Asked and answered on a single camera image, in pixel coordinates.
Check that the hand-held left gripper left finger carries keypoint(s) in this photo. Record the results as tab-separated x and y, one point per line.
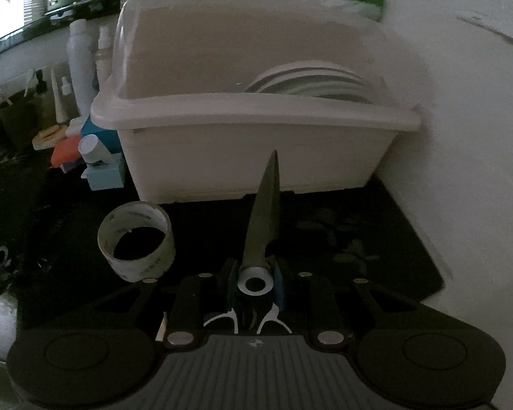
229	284

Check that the clear tape roll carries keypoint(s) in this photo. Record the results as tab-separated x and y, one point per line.
154	264

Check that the tall white bottle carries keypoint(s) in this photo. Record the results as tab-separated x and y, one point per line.
82	68

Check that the white spray bottle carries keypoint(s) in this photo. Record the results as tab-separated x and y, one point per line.
104	57

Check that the stack of white plates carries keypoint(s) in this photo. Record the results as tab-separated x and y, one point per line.
312	83

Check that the green plastic bag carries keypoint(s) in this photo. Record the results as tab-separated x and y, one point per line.
365	0

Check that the blue carton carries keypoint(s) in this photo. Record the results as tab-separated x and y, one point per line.
100	130

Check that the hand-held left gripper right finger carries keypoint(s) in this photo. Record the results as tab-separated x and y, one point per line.
279	290

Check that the dark pump bottle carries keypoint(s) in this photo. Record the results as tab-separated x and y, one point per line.
40	83

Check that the dark green cup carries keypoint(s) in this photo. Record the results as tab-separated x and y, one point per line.
19	121

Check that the white soap dish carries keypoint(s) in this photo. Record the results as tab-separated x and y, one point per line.
49	136

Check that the orange soap box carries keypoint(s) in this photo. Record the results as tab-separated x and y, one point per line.
68	151

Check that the beige plastic dish rack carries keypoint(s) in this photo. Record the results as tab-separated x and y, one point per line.
239	153

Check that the kitchen scissors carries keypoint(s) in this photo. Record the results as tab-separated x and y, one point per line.
265	205

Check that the small light blue box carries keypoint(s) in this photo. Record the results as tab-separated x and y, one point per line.
104	177

